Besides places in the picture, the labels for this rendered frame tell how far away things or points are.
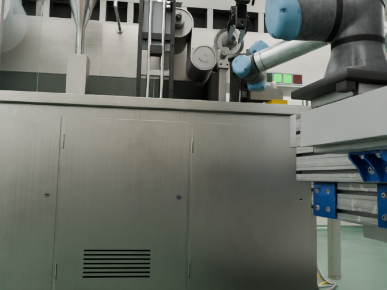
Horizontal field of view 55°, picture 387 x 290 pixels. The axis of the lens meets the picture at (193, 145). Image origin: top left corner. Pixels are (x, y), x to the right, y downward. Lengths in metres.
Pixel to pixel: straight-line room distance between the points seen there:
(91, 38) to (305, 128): 1.63
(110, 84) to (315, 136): 1.54
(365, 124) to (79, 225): 1.12
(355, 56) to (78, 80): 1.30
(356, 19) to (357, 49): 0.07
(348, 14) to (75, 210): 1.10
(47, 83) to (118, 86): 0.38
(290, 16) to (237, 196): 0.81
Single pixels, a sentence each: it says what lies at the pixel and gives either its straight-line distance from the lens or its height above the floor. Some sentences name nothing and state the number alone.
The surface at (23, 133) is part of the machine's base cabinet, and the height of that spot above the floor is 0.75.
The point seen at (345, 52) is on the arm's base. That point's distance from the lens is 0.91.
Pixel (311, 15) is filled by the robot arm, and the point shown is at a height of 0.96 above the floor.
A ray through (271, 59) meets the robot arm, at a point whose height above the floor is 1.02.
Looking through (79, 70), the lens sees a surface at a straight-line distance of 1.86.
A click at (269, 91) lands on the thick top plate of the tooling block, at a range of 1.80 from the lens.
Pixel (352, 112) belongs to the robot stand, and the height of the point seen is 0.70.
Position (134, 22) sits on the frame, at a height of 1.49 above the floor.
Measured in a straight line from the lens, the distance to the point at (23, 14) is 2.00.
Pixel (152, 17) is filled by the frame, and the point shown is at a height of 1.31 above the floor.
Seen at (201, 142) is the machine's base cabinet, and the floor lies 0.74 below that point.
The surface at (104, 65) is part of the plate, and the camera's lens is 2.13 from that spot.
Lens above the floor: 0.59
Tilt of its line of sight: 5 degrees up
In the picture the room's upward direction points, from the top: 1 degrees clockwise
